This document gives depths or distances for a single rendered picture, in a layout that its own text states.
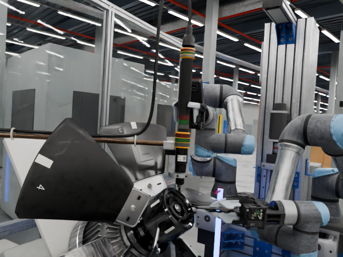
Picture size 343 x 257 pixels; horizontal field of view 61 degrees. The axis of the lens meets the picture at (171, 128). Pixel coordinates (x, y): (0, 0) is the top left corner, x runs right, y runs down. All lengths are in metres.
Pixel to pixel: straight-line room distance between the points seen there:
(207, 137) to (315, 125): 0.37
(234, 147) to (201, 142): 0.12
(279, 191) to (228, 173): 0.56
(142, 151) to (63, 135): 0.30
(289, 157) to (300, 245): 0.30
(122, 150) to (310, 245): 0.64
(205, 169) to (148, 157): 0.76
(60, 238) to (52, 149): 0.30
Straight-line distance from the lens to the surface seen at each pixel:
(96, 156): 0.68
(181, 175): 0.82
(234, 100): 1.34
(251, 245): 1.63
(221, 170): 1.60
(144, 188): 0.83
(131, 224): 0.76
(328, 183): 1.48
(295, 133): 1.13
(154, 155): 0.88
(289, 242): 1.05
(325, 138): 1.10
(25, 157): 0.95
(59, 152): 0.65
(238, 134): 1.11
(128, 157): 0.88
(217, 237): 1.24
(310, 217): 1.00
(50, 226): 0.87
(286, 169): 1.11
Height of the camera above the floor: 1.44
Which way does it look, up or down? 1 degrees down
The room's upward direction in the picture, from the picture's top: 3 degrees clockwise
